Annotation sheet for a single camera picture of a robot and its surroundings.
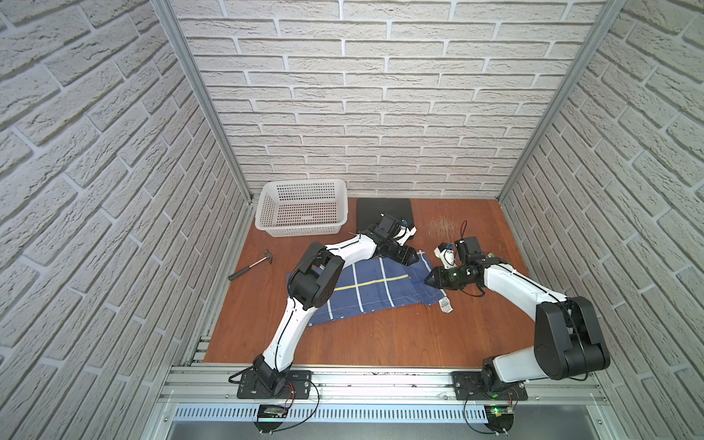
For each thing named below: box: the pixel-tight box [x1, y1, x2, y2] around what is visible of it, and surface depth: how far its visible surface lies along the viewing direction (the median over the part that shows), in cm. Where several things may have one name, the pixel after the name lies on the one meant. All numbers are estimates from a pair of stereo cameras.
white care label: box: [438, 296, 454, 314], surface depth 89 cm
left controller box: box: [253, 404, 289, 433], surface depth 71 cm
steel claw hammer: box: [228, 249, 274, 282], surface depth 100 cm
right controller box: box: [484, 405, 515, 433], surface depth 71 cm
